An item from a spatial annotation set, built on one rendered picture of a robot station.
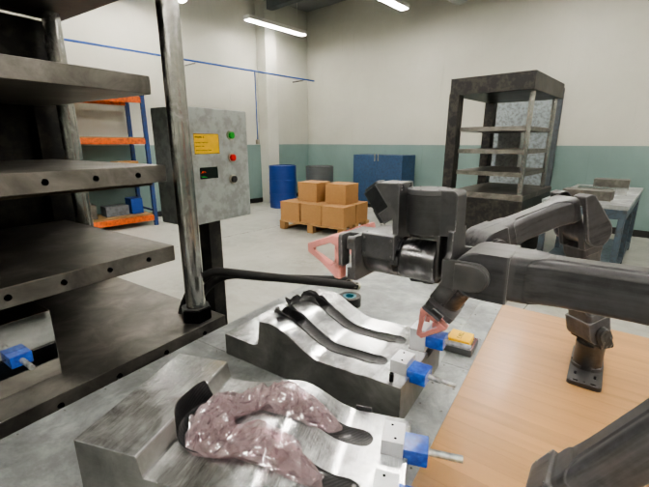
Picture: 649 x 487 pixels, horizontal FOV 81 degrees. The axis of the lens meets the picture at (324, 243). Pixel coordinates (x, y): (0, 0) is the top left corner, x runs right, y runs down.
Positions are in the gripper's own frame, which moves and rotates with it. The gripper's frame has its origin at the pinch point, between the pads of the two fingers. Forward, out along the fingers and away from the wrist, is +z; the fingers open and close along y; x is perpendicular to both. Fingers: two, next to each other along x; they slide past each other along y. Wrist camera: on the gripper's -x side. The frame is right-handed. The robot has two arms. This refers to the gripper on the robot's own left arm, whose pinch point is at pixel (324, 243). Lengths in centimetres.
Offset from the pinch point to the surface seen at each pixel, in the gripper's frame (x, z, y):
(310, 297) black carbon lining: 24.1, 25.1, -26.3
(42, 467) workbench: 39, 38, 34
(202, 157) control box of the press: -13, 79, -34
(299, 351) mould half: 30.1, 15.9, -10.8
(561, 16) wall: -199, 56, -679
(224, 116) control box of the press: -27, 79, -46
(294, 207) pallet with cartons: 74, 355, -393
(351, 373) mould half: 31.2, 2.4, -11.6
